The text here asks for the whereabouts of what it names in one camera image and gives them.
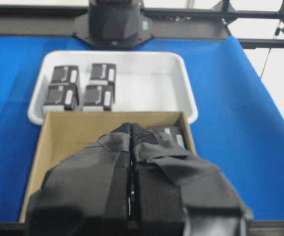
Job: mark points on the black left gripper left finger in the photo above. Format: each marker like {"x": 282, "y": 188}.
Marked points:
{"x": 87, "y": 193}

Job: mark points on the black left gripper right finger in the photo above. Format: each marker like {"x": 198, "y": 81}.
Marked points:
{"x": 181, "y": 194}

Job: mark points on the black box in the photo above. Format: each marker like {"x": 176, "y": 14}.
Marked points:
{"x": 98, "y": 98}
{"x": 170, "y": 133}

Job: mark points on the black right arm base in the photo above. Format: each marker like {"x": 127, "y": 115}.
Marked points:
{"x": 114, "y": 24}

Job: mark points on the brown cardboard box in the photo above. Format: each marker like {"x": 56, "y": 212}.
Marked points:
{"x": 65, "y": 133}

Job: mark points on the black box tray lower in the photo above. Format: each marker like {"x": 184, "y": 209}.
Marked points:
{"x": 61, "y": 97}

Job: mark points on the black box tray top-right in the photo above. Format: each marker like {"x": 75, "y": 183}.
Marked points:
{"x": 103, "y": 74}

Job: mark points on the black box tray top-left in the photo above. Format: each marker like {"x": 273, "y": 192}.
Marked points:
{"x": 65, "y": 74}

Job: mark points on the blue table cloth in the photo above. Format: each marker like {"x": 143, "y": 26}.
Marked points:
{"x": 239, "y": 127}

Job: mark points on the white plastic tray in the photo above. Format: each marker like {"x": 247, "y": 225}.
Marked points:
{"x": 145, "y": 81}

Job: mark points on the black aluminium frame rail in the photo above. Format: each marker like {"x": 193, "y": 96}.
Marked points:
{"x": 168, "y": 23}

